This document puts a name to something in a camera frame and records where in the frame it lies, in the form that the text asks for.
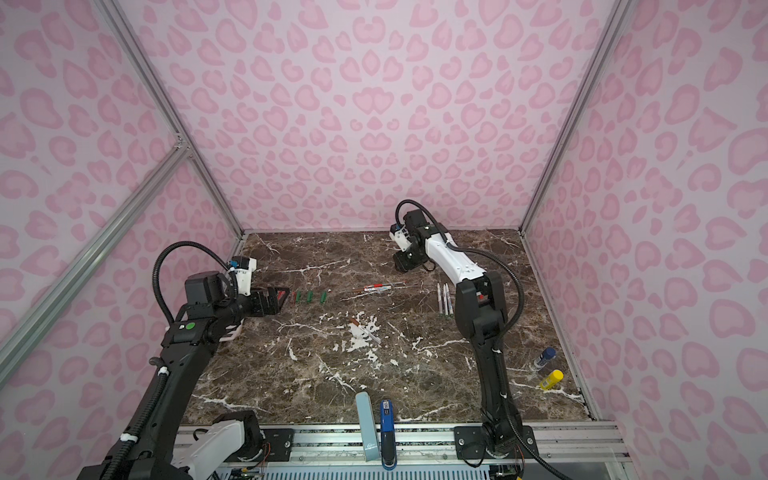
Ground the light blue box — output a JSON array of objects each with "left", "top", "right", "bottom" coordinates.
[{"left": 355, "top": 392, "right": 381, "bottom": 462}]

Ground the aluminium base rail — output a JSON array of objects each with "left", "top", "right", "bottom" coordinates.
[{"left": 213, "top": 421, "right": 639, "bottom": 479}]

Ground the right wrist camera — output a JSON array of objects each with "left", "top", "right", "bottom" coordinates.
[{"left": 389, "top": 223, "right": 411, "bottom": 252}]

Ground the red pen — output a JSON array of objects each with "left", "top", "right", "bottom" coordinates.
[{"left": 362, "top": 282, "right": 406, "bottom": 293}]

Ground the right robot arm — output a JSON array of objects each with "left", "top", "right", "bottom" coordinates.
[{"left": 390, "top": 209, "right": 514, "bottom": 456}]

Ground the yellow cap marker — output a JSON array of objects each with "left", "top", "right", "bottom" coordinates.
[{"left": 538, "top": 369, "right": 564, "bottom": 391}]

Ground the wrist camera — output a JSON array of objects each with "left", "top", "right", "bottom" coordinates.
[
  {"left": 389, "top": 223, "right": 411, "bottom": 252},
  {"left": 228, "top": 255, "right": 258, "bottom": 296}
]

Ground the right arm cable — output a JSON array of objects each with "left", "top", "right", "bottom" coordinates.
[{"left": 394, "top": 199, "right": 577, "bottom": 480}]

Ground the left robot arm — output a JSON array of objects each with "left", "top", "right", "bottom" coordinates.
[{"left": 78, "top": 272, "right": 290, "bottom": 479}]

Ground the blue black tool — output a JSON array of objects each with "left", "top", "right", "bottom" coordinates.
[{"left": 380, "top": 400, "right": 397, "bottom": 471}]

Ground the blue cap marker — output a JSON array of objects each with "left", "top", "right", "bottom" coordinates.
[{"left": 532, "top": 347, "right": 557, "bottom": 371}]

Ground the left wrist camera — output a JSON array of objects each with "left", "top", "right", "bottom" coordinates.
[{"left": 228, "top": 255, "right": 258, "bottom": 296}]

